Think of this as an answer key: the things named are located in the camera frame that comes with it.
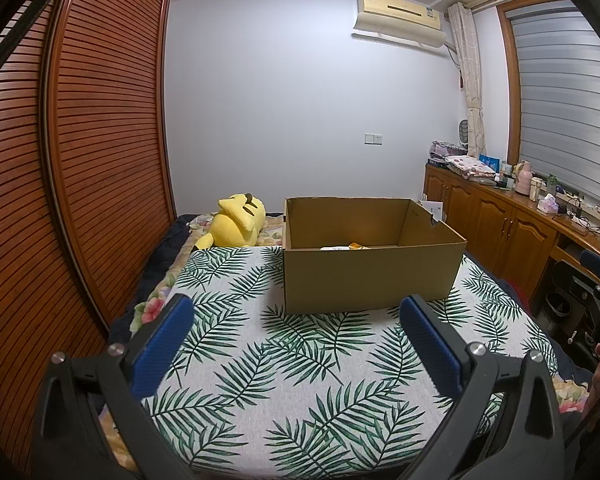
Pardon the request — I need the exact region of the black chair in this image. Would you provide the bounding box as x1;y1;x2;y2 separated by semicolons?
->
545;250;600;356

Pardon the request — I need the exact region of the yellow plush toy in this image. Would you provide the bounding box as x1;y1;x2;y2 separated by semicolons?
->
195;192;267;251

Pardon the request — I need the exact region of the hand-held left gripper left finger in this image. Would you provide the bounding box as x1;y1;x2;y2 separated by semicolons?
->
30;294;196;480

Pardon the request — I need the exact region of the dark blue blanket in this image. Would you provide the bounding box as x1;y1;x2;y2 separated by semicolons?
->
107;214;216;341

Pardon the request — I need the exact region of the grey window blind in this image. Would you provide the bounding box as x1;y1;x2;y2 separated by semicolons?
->
507;0;600;221

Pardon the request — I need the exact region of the beige wall air conditioner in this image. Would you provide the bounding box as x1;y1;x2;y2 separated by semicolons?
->
351;0;448;48

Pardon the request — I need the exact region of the folded purple cloth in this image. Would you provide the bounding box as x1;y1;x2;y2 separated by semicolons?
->
430;141;468;161

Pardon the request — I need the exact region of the wooden window frame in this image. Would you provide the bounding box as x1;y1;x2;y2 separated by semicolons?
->
496;0;600;231

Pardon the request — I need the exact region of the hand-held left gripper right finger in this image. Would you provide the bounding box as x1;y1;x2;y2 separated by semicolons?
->
399;294;566;480

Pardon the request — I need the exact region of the pink kettle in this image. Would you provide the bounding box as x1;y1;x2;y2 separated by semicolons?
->
514;161;533;195

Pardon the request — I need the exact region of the folded floral blanket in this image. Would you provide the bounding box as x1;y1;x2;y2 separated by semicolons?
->
445;155;498;179

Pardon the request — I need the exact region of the leaf-print cloth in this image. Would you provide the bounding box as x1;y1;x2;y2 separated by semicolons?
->
140;246;561;466

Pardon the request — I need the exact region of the brown cardboard box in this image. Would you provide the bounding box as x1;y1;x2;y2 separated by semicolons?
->
282;197;467;316

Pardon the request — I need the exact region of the slatted wooden wardrobe door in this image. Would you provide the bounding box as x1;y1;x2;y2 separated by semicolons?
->
45;0;177;331
0;0;111;476

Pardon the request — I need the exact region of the black cable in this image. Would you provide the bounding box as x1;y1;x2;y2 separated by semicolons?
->
0;0;56;91

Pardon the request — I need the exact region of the patterned cream curtain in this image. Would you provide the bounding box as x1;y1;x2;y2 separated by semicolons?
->
447;2;487;158

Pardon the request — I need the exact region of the wooden cabinet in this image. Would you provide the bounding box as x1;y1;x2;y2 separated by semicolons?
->
424;162;600;311

